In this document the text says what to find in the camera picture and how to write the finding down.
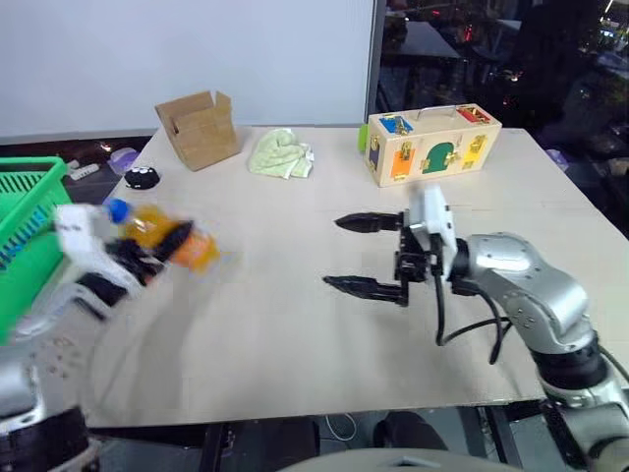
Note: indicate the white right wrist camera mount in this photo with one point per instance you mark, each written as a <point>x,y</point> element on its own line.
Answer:
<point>438,218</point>

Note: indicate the light green towel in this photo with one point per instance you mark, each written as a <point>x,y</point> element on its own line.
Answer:
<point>282,153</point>

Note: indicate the green object behind wooden box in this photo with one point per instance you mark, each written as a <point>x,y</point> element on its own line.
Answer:
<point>362,137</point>

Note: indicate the purple translucent container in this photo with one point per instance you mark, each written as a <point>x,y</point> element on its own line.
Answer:
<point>123,159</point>

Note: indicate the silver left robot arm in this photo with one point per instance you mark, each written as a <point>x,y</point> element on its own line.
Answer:
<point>29,373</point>

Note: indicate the dark rounded shape under table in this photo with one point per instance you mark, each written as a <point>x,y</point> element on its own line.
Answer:
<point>410,431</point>

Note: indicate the brown cardboard box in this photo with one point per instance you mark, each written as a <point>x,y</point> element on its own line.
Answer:
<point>201,130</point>

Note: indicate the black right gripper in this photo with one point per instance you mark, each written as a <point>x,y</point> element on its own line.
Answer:
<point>410,255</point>

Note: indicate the black plush toy with eyes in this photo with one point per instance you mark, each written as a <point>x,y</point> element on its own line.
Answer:
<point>142,177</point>

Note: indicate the grey rounded robot body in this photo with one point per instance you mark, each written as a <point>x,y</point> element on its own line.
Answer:
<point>393,461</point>

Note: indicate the white power strip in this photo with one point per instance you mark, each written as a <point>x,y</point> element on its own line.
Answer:
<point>82,170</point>

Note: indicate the green plastic basket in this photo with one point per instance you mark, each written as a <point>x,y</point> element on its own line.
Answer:
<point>24,231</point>

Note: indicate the orange drink bottle blue cap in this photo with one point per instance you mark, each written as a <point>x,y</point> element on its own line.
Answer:
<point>169,238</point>

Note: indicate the wooden lock activity box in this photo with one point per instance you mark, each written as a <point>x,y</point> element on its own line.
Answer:
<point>432,145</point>

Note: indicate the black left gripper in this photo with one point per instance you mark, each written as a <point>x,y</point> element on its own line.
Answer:
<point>135,260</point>

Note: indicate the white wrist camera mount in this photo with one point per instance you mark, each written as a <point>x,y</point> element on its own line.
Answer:
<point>83,241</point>
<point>438,218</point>

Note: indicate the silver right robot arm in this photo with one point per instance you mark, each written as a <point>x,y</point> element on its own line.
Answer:
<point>521,282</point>

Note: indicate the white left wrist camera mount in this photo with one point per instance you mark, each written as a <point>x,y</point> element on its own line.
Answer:
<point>83,241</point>

